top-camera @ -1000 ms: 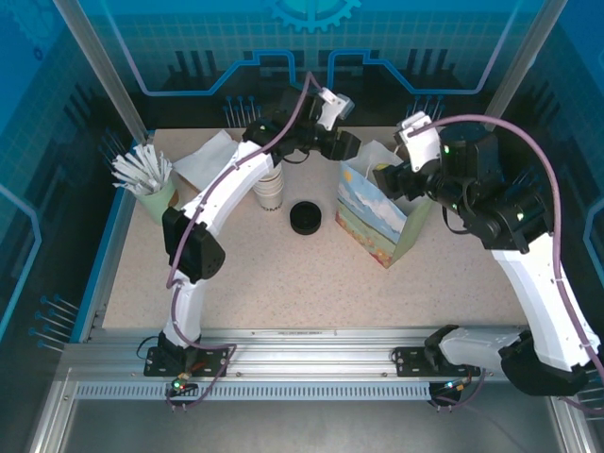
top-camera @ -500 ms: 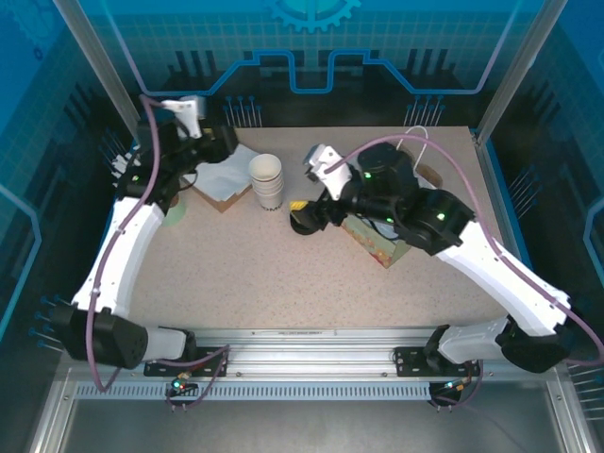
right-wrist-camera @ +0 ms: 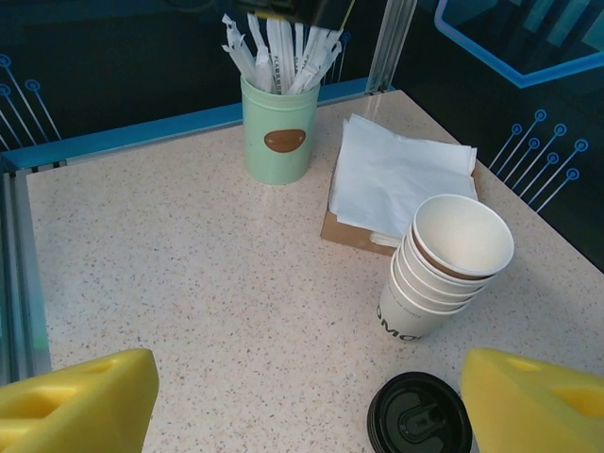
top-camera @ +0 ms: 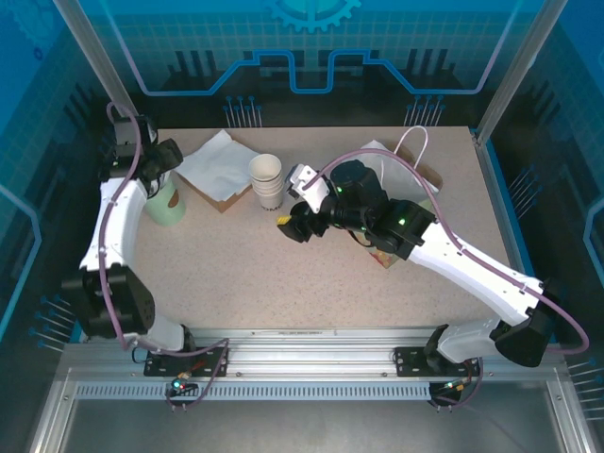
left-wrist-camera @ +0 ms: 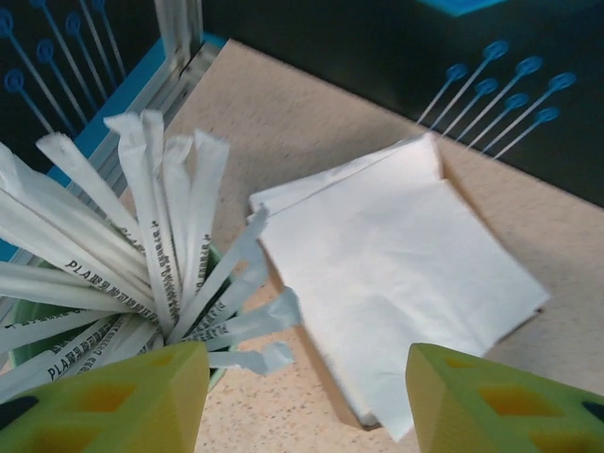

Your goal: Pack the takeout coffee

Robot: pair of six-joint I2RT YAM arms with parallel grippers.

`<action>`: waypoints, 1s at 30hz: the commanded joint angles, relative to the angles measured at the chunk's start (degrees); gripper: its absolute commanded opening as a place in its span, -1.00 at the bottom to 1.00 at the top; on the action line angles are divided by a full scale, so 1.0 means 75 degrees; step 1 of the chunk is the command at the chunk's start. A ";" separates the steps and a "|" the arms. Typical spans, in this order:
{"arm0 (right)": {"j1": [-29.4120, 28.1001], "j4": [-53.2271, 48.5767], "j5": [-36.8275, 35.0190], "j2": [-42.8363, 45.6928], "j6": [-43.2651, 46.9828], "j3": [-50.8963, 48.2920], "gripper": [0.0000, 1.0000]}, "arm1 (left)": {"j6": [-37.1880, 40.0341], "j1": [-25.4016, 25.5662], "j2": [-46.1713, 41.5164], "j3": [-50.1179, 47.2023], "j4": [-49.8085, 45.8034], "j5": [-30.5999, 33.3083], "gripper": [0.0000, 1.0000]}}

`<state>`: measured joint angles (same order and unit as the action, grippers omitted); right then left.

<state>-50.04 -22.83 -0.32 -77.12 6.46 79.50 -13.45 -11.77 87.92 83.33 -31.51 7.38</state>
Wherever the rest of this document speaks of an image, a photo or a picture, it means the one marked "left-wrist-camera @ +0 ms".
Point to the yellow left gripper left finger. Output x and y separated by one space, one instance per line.
118 406

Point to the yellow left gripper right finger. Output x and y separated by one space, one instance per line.
495 415

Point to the white paper-wrapped straw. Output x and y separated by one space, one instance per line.
134 189
71 365
255 361
47 212
269 316
231 264
155 137
47 285
80 174
247 278
178 198
207 189
28 328

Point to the green straw holder cup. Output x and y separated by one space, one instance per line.
21 356

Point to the white paper napkin stack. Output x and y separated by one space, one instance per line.
377 165

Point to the blue-edged aluminium side rail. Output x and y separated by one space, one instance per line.
179 78

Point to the aluminium frame post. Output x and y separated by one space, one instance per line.
177 28

